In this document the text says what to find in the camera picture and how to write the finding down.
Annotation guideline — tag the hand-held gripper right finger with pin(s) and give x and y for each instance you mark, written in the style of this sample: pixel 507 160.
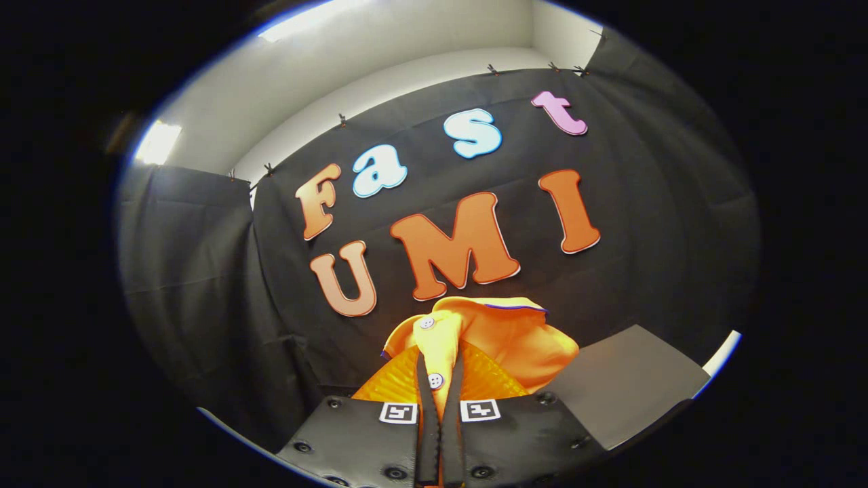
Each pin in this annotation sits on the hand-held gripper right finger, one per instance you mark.
pixel 453 454

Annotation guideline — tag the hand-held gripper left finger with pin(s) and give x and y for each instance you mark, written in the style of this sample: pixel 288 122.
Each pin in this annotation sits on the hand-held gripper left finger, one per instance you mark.
pixel 427 447

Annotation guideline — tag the orange polo shirt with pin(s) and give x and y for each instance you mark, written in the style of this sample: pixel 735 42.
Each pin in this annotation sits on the orange polo shirt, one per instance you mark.
pixel 515 339

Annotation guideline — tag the black backdrop cloth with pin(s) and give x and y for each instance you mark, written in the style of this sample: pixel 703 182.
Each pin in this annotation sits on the black backdrop cloth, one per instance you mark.
pixel 203 271

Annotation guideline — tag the ceiling light panel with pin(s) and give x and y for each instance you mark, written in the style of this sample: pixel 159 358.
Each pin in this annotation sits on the ceiling light panel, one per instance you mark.
pixel 157 142

